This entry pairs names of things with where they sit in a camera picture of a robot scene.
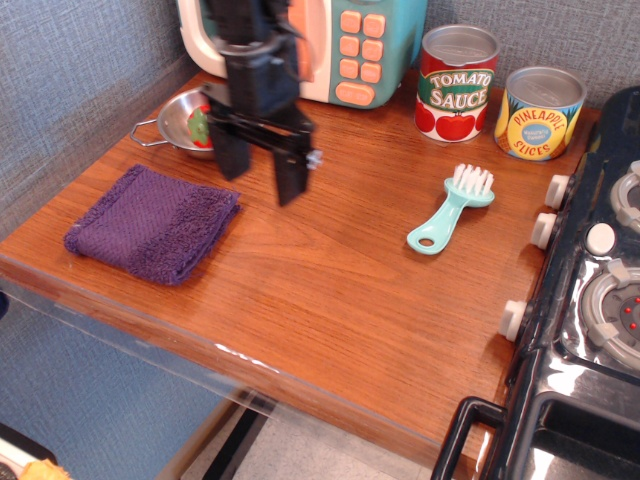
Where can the black toy stove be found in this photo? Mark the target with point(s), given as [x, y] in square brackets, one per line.
[572, 406]

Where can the teal toy microwave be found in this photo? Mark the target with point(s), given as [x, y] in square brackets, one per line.
[350, 53]

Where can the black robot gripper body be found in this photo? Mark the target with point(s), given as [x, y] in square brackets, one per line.
[260, 96]

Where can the grey stove knob lower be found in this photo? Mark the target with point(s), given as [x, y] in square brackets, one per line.
[511, 319]

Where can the red toy strawberry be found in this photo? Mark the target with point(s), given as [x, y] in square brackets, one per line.
[198, 127]

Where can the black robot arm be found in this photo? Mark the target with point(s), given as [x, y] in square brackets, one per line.
[242, 22]

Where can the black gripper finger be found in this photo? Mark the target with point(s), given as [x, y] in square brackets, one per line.
[232, 152]
[291, 174]

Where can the orange fuzzy object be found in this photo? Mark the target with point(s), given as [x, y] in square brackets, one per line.
[43, 470]

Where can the grey stove knob upper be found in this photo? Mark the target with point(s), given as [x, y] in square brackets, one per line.
[556, 191]

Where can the grey stove knob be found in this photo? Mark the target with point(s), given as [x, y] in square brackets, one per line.
[556, 191]
[511, 319]
[542, 230]

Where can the tomato sauce can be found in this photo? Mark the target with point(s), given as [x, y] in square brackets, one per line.
[455, 80]

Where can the purple folded towel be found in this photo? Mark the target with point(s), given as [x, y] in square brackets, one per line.
[155, 227]

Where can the teal dish brush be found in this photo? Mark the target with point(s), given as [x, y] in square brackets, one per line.
[468, 187]

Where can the grey stove knob middle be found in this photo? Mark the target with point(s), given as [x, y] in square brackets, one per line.
[542, 230]

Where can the pineapple slices can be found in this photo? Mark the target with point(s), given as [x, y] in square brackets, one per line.
[539, 111]

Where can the steel bowl with handles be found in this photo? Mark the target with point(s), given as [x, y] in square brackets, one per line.
[171, 124]

